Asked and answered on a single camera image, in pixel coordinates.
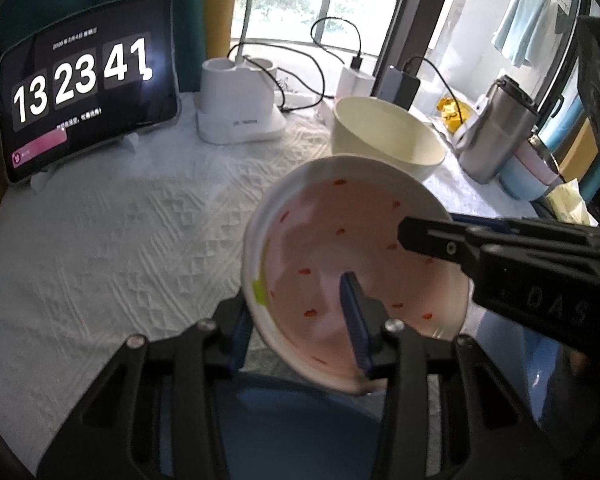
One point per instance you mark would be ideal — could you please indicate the yellow curtain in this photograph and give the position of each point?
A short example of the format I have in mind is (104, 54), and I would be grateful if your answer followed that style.
(220, 10)

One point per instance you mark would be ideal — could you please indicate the cream bowl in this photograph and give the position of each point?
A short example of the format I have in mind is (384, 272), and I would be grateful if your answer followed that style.
(380, 130)

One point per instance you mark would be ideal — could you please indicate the dark power bank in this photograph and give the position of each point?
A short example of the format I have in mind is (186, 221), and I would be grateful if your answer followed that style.
(397, 85)

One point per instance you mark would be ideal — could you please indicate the teal curtain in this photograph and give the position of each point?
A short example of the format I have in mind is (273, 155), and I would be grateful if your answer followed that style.
(187, 35)

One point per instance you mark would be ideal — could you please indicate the white textured tablecloth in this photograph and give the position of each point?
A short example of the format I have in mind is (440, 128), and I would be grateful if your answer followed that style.
(130, 260)

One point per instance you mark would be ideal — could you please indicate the white charger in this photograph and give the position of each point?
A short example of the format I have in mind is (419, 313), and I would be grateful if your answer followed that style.
(355, 82)

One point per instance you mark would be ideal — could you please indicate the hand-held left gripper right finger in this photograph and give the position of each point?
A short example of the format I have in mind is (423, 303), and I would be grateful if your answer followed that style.
(352, 310)

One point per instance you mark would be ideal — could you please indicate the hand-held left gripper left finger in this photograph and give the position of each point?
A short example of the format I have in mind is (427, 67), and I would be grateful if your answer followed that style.
(237, 345)

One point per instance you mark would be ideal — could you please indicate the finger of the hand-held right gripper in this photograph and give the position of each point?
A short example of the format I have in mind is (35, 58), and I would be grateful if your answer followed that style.
(430, 240)
(480, 221)

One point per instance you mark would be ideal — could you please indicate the light blue bowl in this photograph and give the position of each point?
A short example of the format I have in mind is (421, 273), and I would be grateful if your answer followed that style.
(520, 185)

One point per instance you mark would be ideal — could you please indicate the yellow tissue pack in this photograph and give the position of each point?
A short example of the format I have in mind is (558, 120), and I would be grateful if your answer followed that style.
(567, 205)

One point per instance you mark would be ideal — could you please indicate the stainless steel tumbler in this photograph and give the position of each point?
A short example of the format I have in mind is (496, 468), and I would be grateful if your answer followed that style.
(495, 135)

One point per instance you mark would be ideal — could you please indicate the yellow bag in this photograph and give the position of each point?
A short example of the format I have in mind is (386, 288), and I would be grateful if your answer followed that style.
(450, 112)

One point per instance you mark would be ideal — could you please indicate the pink bowl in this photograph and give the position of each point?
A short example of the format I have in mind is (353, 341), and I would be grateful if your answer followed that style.
(532, 162)

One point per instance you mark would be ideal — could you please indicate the white bowl with red specks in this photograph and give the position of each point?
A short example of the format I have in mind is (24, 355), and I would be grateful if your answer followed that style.
(330, 240)

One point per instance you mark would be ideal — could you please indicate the white charging dock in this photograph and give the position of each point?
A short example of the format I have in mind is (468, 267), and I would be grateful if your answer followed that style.
(235, 95)

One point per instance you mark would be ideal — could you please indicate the light blue hanging towel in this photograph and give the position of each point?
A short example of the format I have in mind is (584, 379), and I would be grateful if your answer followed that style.
(522, 25)

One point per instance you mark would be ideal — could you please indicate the tablet with clock display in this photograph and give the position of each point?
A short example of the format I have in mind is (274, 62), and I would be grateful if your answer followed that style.
(80, 125)

